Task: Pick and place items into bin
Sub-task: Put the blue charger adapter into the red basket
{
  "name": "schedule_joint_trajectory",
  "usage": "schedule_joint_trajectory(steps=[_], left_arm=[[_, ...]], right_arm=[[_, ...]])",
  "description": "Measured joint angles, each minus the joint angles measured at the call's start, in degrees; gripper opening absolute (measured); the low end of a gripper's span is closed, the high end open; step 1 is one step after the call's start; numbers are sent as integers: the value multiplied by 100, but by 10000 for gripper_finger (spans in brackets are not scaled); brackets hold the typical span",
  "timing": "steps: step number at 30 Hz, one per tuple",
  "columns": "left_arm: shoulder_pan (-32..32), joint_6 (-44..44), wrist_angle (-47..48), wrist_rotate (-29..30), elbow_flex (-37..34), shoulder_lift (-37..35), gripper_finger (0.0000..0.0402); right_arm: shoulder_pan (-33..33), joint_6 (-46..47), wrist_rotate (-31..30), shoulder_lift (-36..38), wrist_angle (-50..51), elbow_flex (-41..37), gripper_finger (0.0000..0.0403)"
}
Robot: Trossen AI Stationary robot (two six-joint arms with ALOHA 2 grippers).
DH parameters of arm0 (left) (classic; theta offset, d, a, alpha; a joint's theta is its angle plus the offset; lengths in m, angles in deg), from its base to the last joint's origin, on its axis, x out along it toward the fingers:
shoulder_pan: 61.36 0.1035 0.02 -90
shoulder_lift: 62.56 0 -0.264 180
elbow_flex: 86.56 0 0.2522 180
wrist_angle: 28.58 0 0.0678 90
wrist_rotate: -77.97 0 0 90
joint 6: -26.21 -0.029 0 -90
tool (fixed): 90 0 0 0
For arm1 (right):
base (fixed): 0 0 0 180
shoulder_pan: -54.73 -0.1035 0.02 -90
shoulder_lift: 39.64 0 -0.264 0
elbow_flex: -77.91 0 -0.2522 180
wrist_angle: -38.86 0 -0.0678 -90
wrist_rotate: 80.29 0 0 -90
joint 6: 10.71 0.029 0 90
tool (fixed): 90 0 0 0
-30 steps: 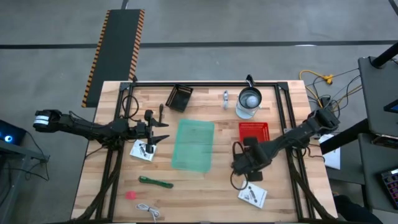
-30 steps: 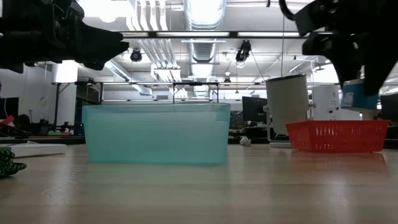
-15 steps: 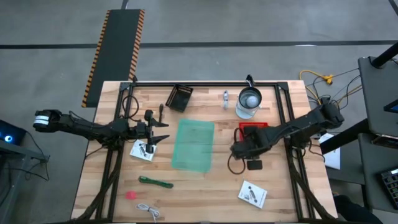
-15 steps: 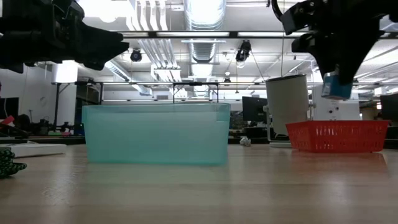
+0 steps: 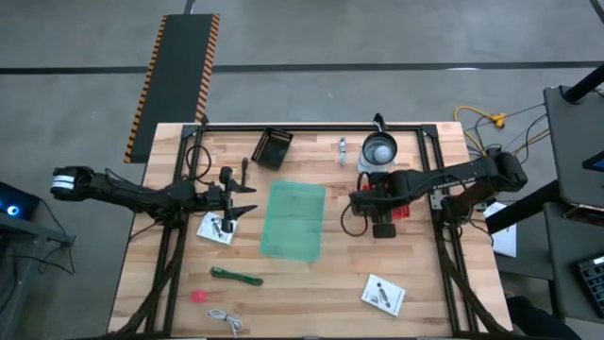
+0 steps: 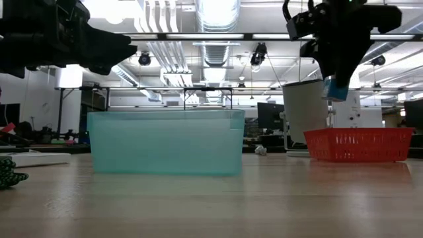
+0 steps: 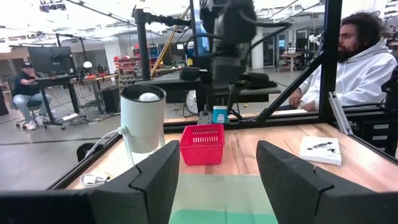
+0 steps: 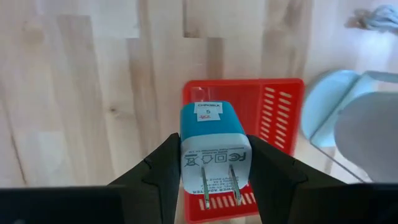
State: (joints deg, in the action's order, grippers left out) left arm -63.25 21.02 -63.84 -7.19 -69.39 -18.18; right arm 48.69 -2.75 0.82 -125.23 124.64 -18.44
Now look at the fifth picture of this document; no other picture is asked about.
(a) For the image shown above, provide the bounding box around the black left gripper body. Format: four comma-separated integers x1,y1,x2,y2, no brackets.
195,165,237,233

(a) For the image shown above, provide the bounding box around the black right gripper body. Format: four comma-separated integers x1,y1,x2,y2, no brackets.
347,169,412,240

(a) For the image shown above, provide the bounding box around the white instruction booklet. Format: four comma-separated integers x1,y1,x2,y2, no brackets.
361,273,407,318
195,211,239,247

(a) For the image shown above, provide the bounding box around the translucent teal plastic bin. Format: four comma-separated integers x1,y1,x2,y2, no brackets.
260,179,327,264

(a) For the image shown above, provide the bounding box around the red mesh plastic basket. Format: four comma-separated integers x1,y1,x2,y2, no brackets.
361,183,411,221

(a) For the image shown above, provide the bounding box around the black mesh plastic basket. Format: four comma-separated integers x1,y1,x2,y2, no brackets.
250,127,294,172

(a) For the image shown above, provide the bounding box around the black hazard-striped floor mat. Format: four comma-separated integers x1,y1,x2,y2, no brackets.
123,13,221,164

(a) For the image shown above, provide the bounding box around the white paper sheet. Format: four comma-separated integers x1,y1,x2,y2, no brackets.
483,201,519,259

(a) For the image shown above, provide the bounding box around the black diagonal beam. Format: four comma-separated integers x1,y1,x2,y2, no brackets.
485,181,563,235

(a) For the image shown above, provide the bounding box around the gray metal side desk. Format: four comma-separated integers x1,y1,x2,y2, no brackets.
0,212,76,340

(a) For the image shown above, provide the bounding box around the black computer with blue light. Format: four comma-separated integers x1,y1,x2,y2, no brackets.
0,181,42,221

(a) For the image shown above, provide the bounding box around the person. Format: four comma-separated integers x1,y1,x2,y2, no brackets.
505,295,584,340

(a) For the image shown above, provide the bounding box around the blue screen device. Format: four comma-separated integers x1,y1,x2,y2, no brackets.
582,150,604,174

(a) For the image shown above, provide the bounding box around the black keypad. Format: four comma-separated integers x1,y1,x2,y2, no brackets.
578,254,604,318

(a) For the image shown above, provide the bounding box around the black pole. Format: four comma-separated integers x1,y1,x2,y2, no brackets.
563,63,604,104

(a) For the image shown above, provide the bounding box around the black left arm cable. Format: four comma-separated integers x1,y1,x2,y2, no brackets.
185,144,212,183

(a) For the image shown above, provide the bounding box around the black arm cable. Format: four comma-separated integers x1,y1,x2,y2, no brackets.
340,202,370,238
185,144,212,183

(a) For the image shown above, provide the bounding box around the cylindrical pitcher with handle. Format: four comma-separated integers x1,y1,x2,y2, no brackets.
357,112,399,181

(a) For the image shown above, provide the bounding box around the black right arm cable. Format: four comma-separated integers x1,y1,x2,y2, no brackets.
340,202,370,238

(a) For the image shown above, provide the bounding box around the black metal table frame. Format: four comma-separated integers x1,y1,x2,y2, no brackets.
111,122,510,339

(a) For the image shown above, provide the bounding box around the yellow floor cable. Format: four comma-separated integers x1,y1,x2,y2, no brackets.
453,106,551,157

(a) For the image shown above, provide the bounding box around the black floor cable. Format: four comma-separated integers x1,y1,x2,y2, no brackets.
464,102,551,162

